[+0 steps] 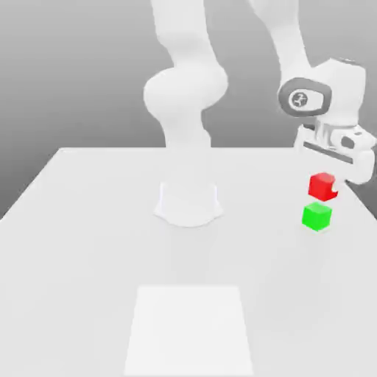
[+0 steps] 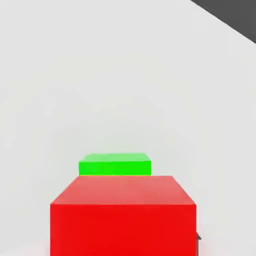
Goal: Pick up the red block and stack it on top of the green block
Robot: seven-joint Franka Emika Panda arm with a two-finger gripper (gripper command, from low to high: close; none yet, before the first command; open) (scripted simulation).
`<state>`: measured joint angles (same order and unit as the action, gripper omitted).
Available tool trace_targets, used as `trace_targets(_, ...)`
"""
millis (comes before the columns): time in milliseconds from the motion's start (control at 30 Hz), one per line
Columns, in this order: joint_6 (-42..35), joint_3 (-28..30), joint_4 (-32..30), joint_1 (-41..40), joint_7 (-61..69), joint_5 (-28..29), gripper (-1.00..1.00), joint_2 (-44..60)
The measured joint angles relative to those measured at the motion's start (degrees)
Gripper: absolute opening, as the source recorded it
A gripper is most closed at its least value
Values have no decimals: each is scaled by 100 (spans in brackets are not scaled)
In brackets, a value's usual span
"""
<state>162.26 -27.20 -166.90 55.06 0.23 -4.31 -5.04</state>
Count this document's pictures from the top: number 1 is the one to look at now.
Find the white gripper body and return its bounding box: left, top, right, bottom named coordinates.
left=293, top=124, right=356, bottom=178

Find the small red cube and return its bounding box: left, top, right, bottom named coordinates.
left=308, top=172, right=339, bottom=202

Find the small green cube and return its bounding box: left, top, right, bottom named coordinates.
left=301, top=202, right=333, bottom=233

